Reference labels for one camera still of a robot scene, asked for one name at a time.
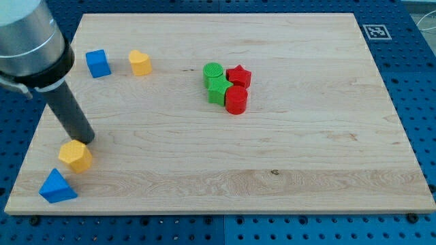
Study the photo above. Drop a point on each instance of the yellow hexagon block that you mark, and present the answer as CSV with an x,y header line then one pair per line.
x,y
76,156

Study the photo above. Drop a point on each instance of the yellow heart block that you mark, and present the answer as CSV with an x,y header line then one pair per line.
x,y
140,63

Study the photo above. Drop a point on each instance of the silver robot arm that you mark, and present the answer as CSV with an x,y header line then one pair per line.
x,y
34,52

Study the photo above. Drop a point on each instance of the green cylinder block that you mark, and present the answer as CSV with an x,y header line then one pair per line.
x,y
211,70

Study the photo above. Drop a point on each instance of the blue triangle block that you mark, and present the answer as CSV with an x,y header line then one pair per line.
x,y
55,188

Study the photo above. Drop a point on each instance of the green star block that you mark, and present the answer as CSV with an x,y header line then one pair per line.
x,y
217,88

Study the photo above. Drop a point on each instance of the red star block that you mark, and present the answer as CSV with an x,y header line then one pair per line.
x,y
239,76

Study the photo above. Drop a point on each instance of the white fiducial marker tag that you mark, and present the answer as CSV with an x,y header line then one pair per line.
x,y
376,32

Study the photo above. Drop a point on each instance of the blue cube block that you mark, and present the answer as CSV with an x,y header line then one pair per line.
x,y
97,63

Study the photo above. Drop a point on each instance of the red cylinder block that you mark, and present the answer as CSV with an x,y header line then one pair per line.
x,y
236,99

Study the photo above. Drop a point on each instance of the light wooden board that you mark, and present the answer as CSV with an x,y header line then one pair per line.
x,y
319,135

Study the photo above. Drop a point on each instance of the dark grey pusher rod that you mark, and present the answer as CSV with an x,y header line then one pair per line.
x,y
64,106

